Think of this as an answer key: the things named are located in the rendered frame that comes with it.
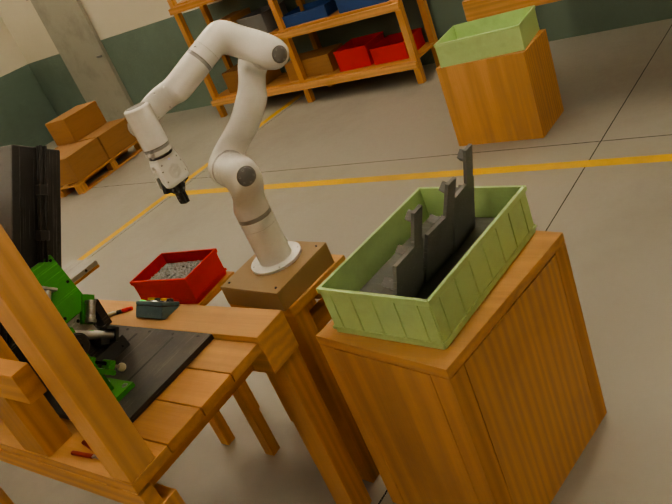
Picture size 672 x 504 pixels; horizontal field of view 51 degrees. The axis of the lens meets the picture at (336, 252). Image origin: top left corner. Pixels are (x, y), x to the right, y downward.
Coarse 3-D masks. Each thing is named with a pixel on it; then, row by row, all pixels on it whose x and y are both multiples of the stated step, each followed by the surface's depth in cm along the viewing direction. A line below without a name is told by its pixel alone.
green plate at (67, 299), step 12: (36, 264) 227; (48, 264) 229; (36, 276) 226; (48, 276) 228; (60, 276) 231; (60, 288) 230; (72, 288) 233; (60, 300) 229; (72, 300) 232; (60, 312) 228; (72, 312) 231
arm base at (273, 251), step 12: (252, 228) 234; (264, 228) 234; (276, 228) 238; (252, 240) 237; (264, 240) 236; (276, 240) 238; (264, 252) 238; (276, 252) 239; (288, 252) 243; (300, 252) 243; (252, 264) 248; (264, 264) 242; (276, 264) 241; (288, 264) 238
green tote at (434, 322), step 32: (416, 192) 246; (480, 192) 232; (512, 192) 224; (384, 224) 233; (512, 224) 216; (352, 256) 222; (384, 256) 234; (480, 256) 203; (512, 256) 216; (320, 288) 211; (352, 288) 223; (448, 288) 191; (480, 288) 204; (352, 320) 211; (384, 320) 201; (416, 320) 192; (448, 320) 191
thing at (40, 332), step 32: (0, 224) 151; (0, 256) 151; (0, 288) 150; (32, 288) 156; (0, 320) 158; (32, 320) 156; (0, 352) 189; (32, 352) 160; (64, 352) 162; (64, 384) 162; (96, 384) 169; (0, 416) 202; (32, 416) 196; (96, 416) 169; (32, 448) 203; (96, 448) 175; (128, 448) 176; (128, 480) 176
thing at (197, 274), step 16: (160, 256) 294; (176, 256) 291; (192, 256) 286; (208, 256) 275; (144, 272) 286; (160, 272) 287; (176, 272) 280; (192, 272) 267; (208, 272) 275; (224, 272) 282; (144, 288) 279; (160, 288) 274; (176, 288) 270; (192, 288) 267; (208, 288) 274
